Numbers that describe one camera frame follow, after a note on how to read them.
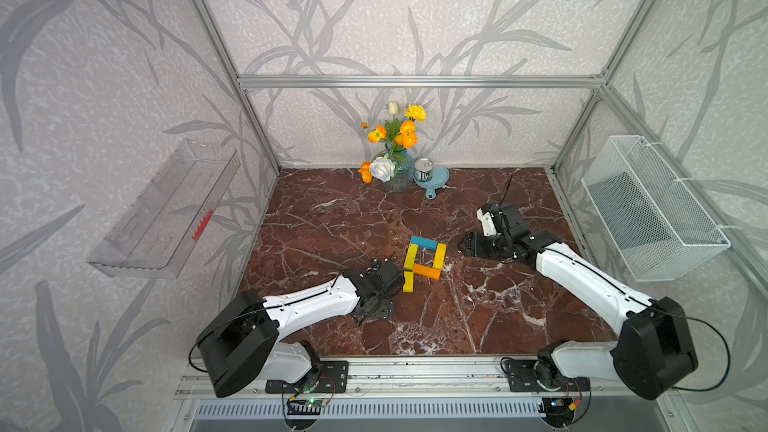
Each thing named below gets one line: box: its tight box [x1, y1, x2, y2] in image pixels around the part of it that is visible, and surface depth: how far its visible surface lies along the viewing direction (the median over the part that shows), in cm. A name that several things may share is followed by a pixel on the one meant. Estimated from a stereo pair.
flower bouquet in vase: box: [358, 101, 427, 193], surface depth 87 cm
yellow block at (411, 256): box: [403, 243, 419, 270], surface depth 97 cm
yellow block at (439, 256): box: [432, 243, 447, 271], surface depth 97 cm
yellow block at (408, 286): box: [403, 271, 414, 293], surface depth 91 cm
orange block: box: [412, 263, 441, 280], surface depth 93 cm
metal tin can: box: [413, 156, 434, 182], surface depth 117 cm
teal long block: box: [410, 236, 438, 251], surface depth 101 cm
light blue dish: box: [413, 165, 450, 200], surface depth 118 cm
